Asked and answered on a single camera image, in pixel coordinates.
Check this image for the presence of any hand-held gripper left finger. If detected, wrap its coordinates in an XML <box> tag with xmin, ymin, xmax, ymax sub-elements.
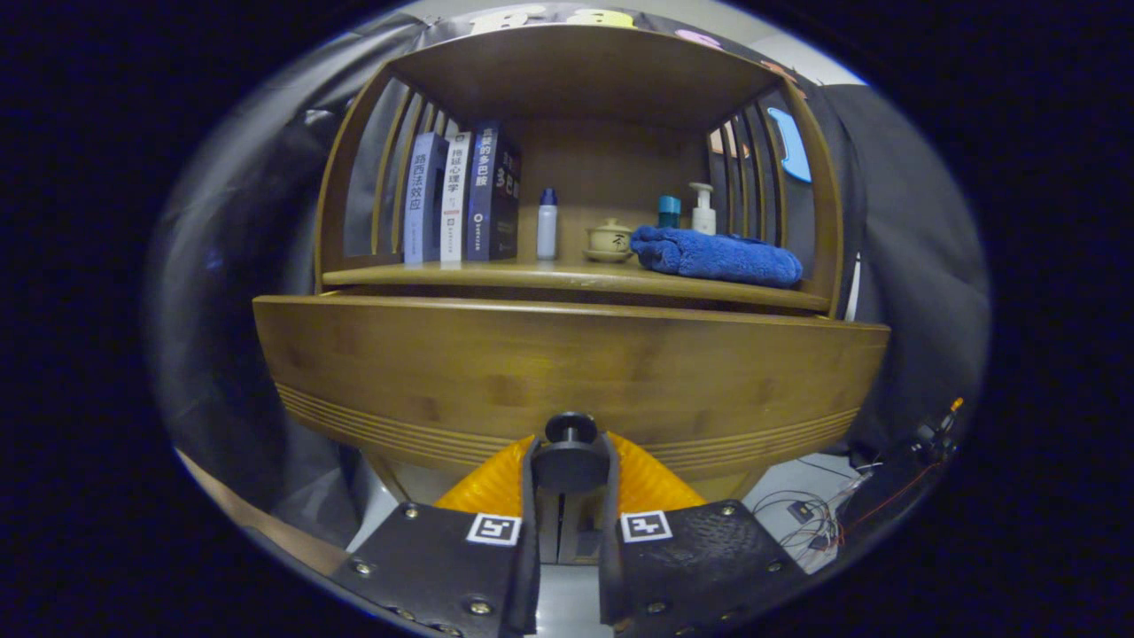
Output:
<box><xmin>330</xmin><ymin>432</ymin><xmax>543</xmax><ymax>638</ymax></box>

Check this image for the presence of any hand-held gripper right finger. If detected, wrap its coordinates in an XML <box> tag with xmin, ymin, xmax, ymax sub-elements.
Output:
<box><xmin>598</xmin><ymin>431</ymin><xmax>809</xmax><ymax>638</ymax></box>

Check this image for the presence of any wooden drawer with black knob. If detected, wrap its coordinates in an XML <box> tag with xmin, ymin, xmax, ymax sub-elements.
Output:
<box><xmin>252</xmin><ymin>294</ymin><xmax>891</xmax><ymax>564</ymax></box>

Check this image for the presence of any wooden countertop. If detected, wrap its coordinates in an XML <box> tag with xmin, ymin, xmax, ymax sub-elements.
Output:
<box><xmin>321</xmin><ymin>260</ymin><xmax>834</xmax><ymax>313</ymax></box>

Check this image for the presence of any wooden cabinet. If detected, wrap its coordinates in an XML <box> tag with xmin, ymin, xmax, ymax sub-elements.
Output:
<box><xmin>313</xmin><ymin>24</ymin><xmax>845</xmax><ymax>506</ymax></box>

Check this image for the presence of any dark equipment with orange tip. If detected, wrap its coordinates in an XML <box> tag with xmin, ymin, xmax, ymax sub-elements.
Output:
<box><xmin>837</xmin><ymin>397</ymin><xmax>967</xmax><ymax>533</ymax></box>

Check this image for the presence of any beige lidded teacup with saucer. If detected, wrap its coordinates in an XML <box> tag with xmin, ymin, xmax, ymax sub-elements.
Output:
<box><xmin>583</xmin><ymin>218</ymin><xmax>635</xmax><ymax>264</ymax></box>

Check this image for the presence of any blue folded towel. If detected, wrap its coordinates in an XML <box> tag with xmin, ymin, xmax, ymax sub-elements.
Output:
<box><xmin>629</xmin><ymin>225</ymin><xmax>804</xmax><ymax>290</ymax></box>

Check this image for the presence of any white bottle with blue cap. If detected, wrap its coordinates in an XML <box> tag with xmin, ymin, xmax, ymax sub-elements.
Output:
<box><xmin>536</xmin><ymin>187</ymin><xmax>560</xmax><ymax>261</ymax></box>

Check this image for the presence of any white pump bottle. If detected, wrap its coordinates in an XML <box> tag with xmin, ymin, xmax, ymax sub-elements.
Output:
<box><xmin>688</xmin><ymin>182</ymin><xmax>718</xmax><ymax>237</ymax></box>

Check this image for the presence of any dark navy book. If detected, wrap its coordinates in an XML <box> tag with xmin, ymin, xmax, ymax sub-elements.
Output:
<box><xmin>465</xmin><ymin>121</ymin><xmax>523</xmax><ymax>262</ymax></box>

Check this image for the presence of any white book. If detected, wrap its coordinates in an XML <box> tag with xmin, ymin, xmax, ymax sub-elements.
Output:
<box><xmin>439</xmin><ymin>131</ymin><xmax>474</xmax><ymax>263</ymax></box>

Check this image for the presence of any light blue book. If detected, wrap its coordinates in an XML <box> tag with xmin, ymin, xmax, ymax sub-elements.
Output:
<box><xmin>403</xmin><ymin>132</ymin><xmax>450</xmax><ymax>267</ymax></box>

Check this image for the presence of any tangle of thin cables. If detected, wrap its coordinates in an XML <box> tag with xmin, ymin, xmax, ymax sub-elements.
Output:
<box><xmin>753</xmin><ymin>452</ymin><xmax>887</xmax><ymax>555</ymax></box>

